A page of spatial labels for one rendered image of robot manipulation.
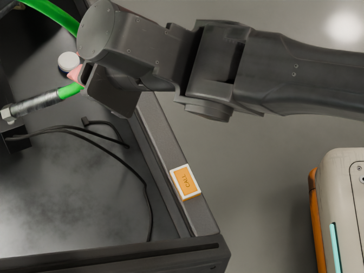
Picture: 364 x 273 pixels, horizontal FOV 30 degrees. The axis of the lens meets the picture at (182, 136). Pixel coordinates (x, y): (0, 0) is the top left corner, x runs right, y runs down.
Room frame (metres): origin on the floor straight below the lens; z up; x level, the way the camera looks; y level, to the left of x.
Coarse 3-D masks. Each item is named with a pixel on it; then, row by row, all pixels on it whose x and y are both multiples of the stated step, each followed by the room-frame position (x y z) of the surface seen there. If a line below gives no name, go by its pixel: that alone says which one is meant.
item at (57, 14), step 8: (24, 0) 0.39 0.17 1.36; (32, 0) 0.39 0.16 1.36; (40, 0) 0.40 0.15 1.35; (40, 8) 0.39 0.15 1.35; (48, 8) 0.40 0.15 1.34; (56, 8) 0.40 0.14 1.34; (48, 16) 0.39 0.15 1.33; (56, 16) 0.39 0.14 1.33; (64, 16) 0.40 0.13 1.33; (64, 24) 0.39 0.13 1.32; (72, 24) 0.40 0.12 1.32; (72, 32) 0.40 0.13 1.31; (64, 88) 0.40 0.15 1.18; (72, 88) 0.40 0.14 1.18; (80, 88) 0.40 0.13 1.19; (64, 96) 0.39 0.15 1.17
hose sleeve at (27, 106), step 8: (56, 88) 0.40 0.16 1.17; (40, 96) 0.40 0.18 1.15; (48, 96) 0.39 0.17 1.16; (56, 96) 0.39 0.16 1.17; (16, 104) 0.40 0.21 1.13; (24, 104) 0.39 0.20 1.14; (32, 104) 0.39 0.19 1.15; (40, 104) 0.39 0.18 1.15; (48, 104) 0.39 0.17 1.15; (16, 112) 0.39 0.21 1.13; (24, 112) 0.38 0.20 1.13
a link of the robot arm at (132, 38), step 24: (96, 24) 0.35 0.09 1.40; (120, 24) 0.33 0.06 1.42; (144, 24) 0.34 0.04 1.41; (168, 24) 0.36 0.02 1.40; (240, 24) 0.35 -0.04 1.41; (96, 48) 0.32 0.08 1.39; (120, 48) 0.32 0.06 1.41; (144, 48) 0.33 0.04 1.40; (168, 48) 0.34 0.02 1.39; (192, 48) 0.35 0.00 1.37; (120, 72) 0.32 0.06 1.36; (144, 72) 0.32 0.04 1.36; (168, 72) 0.32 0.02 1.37; (216, 120) 0.29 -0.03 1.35
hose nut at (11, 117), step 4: (12, 104) 0.40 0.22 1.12; (4, 108) 0.39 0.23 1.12; (8, 108) 0.39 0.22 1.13; (4, 112) 0.39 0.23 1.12; (8, 112) 0.39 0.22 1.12; (4, 116) 0.38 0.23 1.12; (8, 116) 0.38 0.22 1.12; (12, 116) 0.38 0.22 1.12; (8, 120) 0.38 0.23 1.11; (12, 120) 0.38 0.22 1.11
